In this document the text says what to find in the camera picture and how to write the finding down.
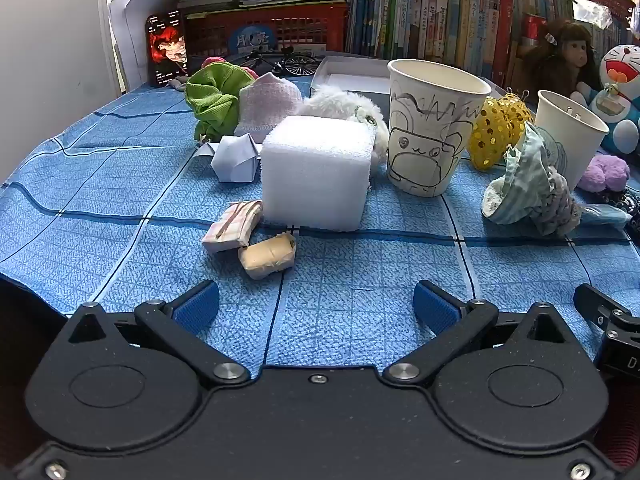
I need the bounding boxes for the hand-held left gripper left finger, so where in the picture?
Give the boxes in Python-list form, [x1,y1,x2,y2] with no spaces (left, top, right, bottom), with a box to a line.
[67,280,252,389]

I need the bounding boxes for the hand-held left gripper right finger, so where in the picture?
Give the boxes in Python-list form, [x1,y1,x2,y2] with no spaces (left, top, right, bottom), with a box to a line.
[383,280,577,387]

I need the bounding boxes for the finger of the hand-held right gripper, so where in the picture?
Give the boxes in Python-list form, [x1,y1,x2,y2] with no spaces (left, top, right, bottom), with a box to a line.
[573,282,635,332]

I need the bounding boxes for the pink striped packet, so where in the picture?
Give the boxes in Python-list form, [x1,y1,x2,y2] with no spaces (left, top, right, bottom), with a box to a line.
[201,200,264,255]

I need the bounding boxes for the beige soft block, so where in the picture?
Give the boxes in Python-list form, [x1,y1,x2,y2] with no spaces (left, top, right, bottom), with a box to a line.
[238,232,297,281]

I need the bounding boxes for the light blue cloth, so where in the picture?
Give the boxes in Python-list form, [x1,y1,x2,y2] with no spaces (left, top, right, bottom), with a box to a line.
[580,204,633,228]

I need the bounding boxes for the mint striped cloth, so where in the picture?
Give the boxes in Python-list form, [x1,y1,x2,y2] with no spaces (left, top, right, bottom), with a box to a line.
[481,122,583,238]

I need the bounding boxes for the purple plush ball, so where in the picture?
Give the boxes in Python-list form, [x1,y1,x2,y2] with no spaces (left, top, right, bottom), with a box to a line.
[578,154,631,193]

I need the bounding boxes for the white foam cube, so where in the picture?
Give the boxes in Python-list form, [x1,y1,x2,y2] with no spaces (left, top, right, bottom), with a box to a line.
[261,115,377,232]

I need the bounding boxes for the gold sequin pouch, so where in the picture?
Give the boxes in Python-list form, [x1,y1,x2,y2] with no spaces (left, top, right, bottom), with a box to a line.
[467,92,535,172]

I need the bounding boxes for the green and pink scrunchie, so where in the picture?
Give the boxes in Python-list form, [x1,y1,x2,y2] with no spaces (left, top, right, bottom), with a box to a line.
[185,56,260,143]

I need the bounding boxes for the pale pink knit cloth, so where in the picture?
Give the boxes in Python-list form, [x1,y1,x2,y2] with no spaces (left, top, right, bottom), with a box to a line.
[233,72,303,145]

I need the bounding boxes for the white plush cat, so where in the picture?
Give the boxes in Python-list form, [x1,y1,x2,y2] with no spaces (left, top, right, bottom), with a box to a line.
[295,85,391,168]

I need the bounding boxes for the white shallow box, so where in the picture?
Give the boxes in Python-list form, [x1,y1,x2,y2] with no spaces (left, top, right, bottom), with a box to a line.
[310,55,506,99]

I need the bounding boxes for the dark red garment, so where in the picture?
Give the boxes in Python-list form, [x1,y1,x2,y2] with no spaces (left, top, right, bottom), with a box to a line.
[597,375,640,468]

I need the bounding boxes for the blue checked tablecloth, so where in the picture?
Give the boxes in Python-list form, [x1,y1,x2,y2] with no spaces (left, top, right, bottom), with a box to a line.
[0,75,640,381]

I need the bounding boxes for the white folded paper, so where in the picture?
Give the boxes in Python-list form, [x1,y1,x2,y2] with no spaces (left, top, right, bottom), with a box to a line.
[192,135,263,183]

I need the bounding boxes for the large paper cup with drawing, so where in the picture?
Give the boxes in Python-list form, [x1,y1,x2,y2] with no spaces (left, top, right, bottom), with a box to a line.
[386,58,493,197]

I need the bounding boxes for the small white paper cup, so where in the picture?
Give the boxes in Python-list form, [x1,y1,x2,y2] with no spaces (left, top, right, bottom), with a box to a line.
[534,90,610,192]

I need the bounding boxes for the blue cat robot plush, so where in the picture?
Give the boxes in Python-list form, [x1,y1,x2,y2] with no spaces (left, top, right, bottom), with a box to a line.
[570,42,640,156]

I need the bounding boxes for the brown-haired doll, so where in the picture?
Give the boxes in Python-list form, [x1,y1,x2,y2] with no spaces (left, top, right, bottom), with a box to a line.
[520,20,603,101]

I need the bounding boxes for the black model bicycle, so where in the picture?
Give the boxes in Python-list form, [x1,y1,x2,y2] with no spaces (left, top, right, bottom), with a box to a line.
[227,46,321,78]

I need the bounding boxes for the smartphone with lit screen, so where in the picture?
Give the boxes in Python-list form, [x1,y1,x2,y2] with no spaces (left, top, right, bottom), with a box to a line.
[146,10,190,86]

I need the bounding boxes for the white paper sheets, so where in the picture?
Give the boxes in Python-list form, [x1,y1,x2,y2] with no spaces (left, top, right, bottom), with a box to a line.
[109,0,181,91]

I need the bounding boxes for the row of upright books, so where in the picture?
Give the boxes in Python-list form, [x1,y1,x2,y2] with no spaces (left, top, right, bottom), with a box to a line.
[347,0,640,88]

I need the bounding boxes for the red plastic basket with sticker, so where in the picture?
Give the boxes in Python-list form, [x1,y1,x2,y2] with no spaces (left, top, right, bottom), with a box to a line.
[182,2,351,61]

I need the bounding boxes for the clear plastic bag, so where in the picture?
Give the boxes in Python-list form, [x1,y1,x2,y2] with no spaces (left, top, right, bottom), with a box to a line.
[572,0,613,28]

